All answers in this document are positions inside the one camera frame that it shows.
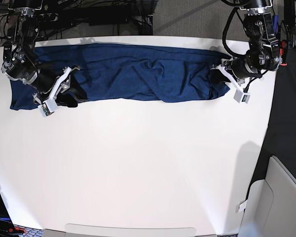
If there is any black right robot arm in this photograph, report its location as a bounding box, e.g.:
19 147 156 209
1 0 87 112

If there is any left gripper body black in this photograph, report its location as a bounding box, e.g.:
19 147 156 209
225 58 261 80

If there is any red and black clamp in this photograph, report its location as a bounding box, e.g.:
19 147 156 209
280 39 288 66

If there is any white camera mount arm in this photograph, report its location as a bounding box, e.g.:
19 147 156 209
211 58 263 104
33 66 80 117

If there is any blue handled tool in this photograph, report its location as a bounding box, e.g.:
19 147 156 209
272 15 278 34

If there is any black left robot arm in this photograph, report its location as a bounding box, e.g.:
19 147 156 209
220 0 282 85

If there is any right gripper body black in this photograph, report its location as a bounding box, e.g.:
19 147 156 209
29 68 60 99

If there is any black aluminium frame post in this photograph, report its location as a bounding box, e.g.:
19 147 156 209
135 0 155 36

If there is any white paper tag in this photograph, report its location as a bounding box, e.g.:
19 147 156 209
236 200 247 213

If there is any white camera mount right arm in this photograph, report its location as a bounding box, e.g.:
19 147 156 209
33 66 80 117

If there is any black power strip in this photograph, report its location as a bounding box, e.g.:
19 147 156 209
38 13 59 22

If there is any white plastic bin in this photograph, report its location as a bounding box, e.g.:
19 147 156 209
238 157 296 237

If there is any blue long-sleeve T-shirt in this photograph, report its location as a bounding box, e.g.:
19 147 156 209
9 42 231 112

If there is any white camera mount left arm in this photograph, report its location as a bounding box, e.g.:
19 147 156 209
211 58 263 104

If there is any dark grey cloth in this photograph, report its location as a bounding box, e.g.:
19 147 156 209
251 48 296 188

